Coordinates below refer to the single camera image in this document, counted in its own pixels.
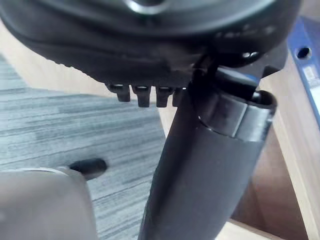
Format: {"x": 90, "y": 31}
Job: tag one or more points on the wooden office cabinet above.
{"x": 262, "y": 195}

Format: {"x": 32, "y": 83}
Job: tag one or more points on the dark robot left foot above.
{"x": 90, "y": 166}

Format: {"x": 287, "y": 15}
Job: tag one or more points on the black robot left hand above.
{"x": 150, "y": 37}

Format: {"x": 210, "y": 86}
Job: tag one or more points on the blue lever arch folder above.
{"x": 300, "y": 37}

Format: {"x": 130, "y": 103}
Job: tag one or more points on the wooden cabinet shelf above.
{"x": 292, "y": 150}

